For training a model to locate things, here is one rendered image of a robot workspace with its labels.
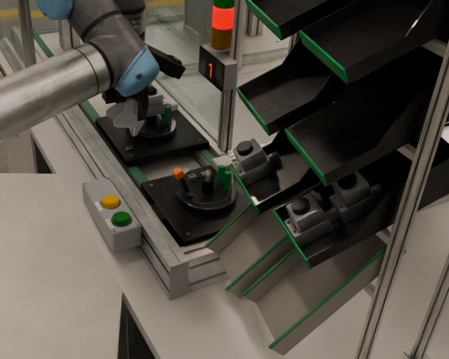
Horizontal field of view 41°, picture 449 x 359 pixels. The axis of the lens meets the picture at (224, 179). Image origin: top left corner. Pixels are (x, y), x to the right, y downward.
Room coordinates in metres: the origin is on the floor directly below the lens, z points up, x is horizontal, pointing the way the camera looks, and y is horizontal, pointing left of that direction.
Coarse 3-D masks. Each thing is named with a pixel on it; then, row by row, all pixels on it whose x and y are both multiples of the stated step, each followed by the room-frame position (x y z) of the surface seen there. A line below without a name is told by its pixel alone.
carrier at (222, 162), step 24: (216, 168) 1.26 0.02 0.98; (144, 192) 1.17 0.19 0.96; (168, 192) 1.16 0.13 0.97; (192, 192) 1.14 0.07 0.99; (216, 192) 1.14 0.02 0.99; (240, 192) 1.18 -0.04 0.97; (168, 216) 1.07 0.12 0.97; (192, 216) 1.07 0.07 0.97; (216, 216) 1.08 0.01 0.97; (192, 240) 0.99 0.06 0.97
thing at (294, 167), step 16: (272, 144) 0.97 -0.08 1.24; (288, 144) 0.98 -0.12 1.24; (288, 160) 0.94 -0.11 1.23; (304, 160) 0.93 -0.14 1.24; (272, 176) 0.91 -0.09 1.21; (288, 176) 0.90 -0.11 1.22; (304, 176) 0.85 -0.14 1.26; (256, 192) 0.88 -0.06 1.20; (272, 192) 0.87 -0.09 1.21; (288, 192) 0.84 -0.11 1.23; (256, 208) 0.82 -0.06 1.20
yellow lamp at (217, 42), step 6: (216, 30) 1.35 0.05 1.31; (222, 30) 1.35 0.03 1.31; (228, 30) 1.36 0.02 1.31; (216, 36) 1.35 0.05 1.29; (222, 36) 1.35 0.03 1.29; (228, 36) 1.36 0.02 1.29; (216, 42) 1.35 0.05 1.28; (222, 42) 1.35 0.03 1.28; (228, 42) 1.36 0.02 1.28; (216, 48) 1.35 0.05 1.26; (222, 48) 1.35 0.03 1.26; (228, 48) 1.36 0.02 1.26
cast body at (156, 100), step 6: (150, 90) 1.43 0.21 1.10; (156, 90) 1.44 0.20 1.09; (150, 96) 1.42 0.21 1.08; (156, 96) 1.42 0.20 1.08; (162, 96) 1.43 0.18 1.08; (150, 102) 1.41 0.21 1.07; (156, 102) 1.42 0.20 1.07; (162, 102) 1.43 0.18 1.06; (150, 108) 1.41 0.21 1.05; (156, 108) 1.42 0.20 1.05; (162, 108) 1.43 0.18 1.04; (150, 114) 1.41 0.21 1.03; (156, 114) 1.42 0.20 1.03
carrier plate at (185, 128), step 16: (176, 112) 1.55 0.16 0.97; (112, 128) 1.43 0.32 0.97; (192, 128) 1.46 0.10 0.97; (112, 144) 1.36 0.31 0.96; (128, 144) 1.35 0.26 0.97; (144, 144) 1.36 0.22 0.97; (160, 144) 1.37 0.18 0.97; (176, 144) 1.37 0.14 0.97; (192, 144) 1.38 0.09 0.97; (208, 144) 1.40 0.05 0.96; (128, 160) 1.28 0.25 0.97; (144, 160) 1.30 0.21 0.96
